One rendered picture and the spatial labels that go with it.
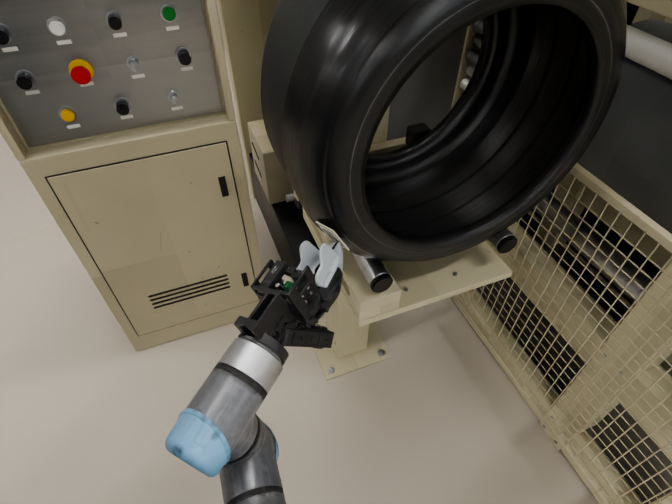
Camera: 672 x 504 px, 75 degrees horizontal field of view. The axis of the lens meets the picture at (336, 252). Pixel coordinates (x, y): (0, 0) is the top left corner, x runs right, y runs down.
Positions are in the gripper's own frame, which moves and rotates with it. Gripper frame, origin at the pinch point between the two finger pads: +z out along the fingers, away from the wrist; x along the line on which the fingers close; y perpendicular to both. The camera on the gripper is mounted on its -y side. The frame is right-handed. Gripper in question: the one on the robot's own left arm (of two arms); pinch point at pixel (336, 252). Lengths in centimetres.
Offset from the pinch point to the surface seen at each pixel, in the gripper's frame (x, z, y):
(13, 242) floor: 214, 5, -34
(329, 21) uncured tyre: -6.6, 10.1, 30.3
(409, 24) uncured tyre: -15.9, 11.2, 27.7
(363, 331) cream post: 42, 32, -84
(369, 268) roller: 1.6, 7.0, -12.2
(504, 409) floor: -5, 32, -117
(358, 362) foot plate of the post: 45, 24, -96
